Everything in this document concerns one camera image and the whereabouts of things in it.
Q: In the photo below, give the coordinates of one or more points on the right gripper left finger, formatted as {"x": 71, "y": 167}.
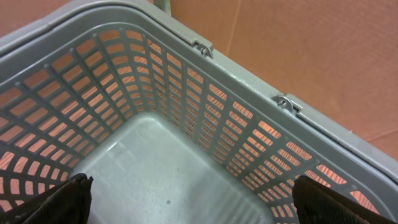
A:
{"x": 69, "y": 202}

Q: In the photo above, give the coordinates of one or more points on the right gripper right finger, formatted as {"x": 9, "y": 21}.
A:
{"x": 318, "y": 204}

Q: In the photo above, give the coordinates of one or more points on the grey plastic basket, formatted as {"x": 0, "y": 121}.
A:
{"x": 170, "y": 130}

